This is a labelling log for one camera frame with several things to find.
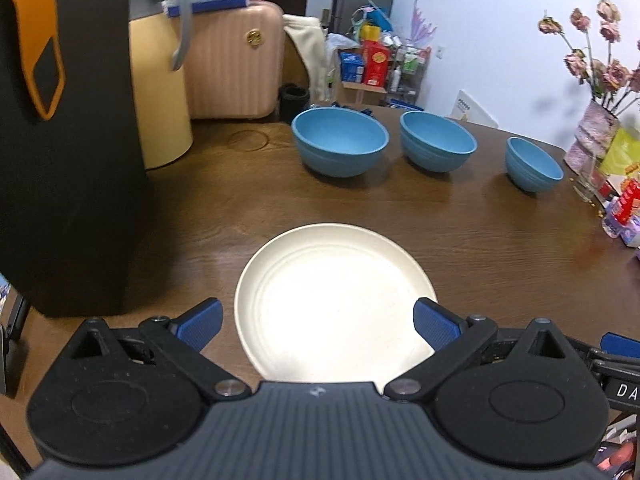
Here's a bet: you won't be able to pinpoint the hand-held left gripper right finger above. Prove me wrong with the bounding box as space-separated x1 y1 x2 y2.
384 297 572 404

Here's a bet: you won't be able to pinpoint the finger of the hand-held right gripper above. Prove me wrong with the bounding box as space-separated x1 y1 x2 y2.
570 332 640 377

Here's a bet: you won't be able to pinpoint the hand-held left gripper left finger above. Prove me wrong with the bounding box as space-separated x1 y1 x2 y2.
69 297 252 404

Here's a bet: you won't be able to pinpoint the large cream plate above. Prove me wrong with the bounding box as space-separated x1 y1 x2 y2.
234 223 440 386

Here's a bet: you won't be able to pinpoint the medium blue bowl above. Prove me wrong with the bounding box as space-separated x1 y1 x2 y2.
399 111 477 173

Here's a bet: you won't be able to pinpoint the small blue bowl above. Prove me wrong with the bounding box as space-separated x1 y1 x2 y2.
505 137 565 193

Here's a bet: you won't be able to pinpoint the large blue bowl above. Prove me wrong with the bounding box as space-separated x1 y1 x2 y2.
291 107 390 178

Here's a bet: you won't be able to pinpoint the red label water bottle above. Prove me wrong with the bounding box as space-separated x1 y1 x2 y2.
602 177 640 238

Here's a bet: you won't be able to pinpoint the clear drinking glass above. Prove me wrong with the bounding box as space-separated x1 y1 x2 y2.
572 155 606 203

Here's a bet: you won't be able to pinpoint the brown rubber band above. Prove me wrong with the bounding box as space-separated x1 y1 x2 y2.
229 130 271 152

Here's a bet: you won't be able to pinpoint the dark flat device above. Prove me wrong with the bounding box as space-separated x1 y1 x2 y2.
0 272 32 396

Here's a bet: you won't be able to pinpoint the green snack bag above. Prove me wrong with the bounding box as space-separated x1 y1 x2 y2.
600 127 640 181

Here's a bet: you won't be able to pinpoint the pink textured vase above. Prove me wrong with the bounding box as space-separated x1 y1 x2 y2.
564 99 621 173

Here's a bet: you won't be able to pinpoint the white leaning panel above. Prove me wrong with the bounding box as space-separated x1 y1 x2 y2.
452 90 499 129

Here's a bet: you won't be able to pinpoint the black round container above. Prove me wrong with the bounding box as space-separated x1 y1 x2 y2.
278 83 309 122

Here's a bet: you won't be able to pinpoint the cardboard box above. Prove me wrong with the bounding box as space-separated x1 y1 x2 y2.
336 80 388 107

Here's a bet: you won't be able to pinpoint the pink ribbed suitcase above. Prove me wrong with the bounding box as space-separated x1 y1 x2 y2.
187 0 286 120

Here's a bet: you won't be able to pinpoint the tall red box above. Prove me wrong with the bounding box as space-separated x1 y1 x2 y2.
362 40 391 86

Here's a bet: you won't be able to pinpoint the blue box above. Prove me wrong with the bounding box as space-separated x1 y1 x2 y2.
340 51 366 82

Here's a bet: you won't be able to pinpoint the dried pink roses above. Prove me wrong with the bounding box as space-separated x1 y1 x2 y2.
537 0 640 113

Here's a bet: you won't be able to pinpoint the beige cloth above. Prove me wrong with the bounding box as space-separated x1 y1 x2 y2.
282 14 332 103

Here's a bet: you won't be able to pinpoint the white plastic bag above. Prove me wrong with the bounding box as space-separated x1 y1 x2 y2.
326 32 361 83

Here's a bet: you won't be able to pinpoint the colourful bags bundle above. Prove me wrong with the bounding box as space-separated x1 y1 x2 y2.
352 5 393 41

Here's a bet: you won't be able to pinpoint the black paper bag orange strap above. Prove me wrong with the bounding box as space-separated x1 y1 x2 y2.
0 0 151 318

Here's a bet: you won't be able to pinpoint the yellow bin with grey handle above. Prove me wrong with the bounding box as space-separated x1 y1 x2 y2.
129 0 194 170

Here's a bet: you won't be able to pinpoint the blue black lanyard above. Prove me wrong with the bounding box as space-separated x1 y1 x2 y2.
332 102 376 117

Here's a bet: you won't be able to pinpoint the wire rack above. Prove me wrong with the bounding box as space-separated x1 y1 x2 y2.
390 45 431 106

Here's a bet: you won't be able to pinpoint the purple wall sticker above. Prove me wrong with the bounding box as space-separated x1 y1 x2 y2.
410 0 438 48

